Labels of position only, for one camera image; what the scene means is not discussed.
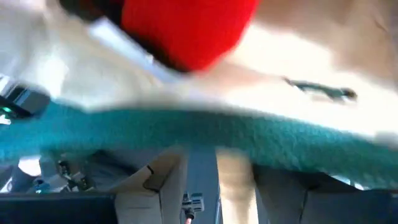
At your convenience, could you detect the cream green-trimmed gardening bag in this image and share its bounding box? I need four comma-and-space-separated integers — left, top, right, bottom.
0, 0, 398, 190

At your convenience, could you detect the red and black garden glove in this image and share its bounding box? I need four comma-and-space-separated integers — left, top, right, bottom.
58, 0, 261, 74

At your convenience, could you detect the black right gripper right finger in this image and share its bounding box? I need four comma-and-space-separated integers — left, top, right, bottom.
253, 164, 398, 224

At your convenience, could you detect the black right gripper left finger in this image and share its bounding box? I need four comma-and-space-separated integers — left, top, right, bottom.
0, 146, 189, 224

